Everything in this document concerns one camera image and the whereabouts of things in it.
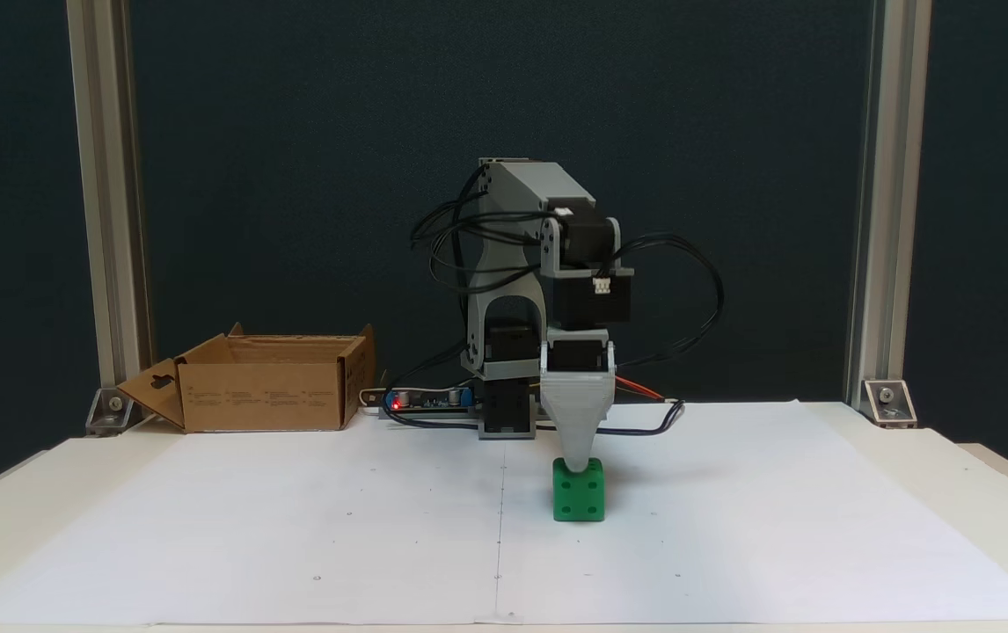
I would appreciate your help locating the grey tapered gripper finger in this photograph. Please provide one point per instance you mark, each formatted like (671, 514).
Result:
(579, 413)

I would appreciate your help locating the green dice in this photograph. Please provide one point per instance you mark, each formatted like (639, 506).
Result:
(579, 497)

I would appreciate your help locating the blue circuit board, red LED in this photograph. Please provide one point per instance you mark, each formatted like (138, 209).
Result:
(425, 404)

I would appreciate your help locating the large white paper sheet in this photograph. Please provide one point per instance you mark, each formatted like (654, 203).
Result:
(293, 527)

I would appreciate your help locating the brown cardboard box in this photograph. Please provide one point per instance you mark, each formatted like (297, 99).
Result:
(266, 400)

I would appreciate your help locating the aluminium corner bracket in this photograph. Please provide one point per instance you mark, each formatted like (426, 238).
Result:
(889, 400)
(113, 409)

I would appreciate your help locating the aluminium frame post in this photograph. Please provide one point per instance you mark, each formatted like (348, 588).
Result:
(108, 176)
(891, 176)

